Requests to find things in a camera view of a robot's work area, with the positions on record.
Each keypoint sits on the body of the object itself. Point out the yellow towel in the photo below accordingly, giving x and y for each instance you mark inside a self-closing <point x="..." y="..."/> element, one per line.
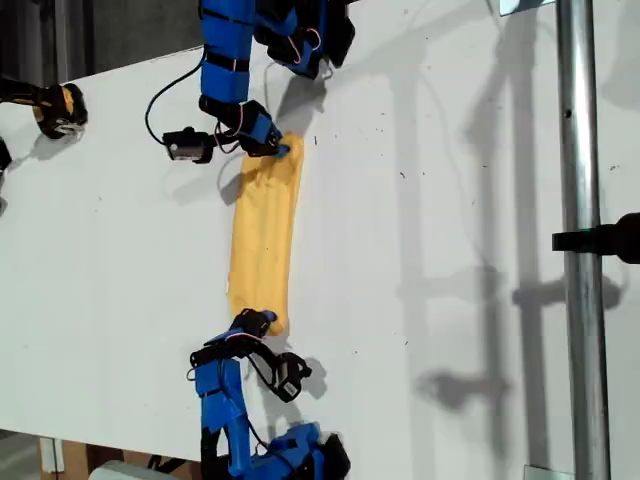
<point x="265" y="240"/>

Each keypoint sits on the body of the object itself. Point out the white container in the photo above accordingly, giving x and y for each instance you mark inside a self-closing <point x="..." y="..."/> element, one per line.
<point x="117" y="471"/>

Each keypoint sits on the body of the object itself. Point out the brown cardboard box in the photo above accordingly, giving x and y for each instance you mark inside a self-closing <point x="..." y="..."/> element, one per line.
<point x="75" y="457"/>

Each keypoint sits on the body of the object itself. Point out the black clamp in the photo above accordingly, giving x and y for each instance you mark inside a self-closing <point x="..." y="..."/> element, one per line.
<point x="600" y="240"/>

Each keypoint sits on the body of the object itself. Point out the gripper camera stalk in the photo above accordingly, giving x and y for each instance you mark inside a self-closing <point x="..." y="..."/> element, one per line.
<point x="262" y="367"/>
<point x="222" y="139"/>

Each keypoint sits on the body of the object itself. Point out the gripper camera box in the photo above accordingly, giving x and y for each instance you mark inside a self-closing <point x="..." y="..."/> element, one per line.
<point x="290" y="377"/>
<point x="187" y="147"/>

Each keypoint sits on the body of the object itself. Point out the white table bracket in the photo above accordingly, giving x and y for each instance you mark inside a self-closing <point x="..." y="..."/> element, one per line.
<point x="50" y="455"/>

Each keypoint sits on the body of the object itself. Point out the steel post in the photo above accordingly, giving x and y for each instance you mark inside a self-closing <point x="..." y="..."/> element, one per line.
<point x="580" y="150"/>

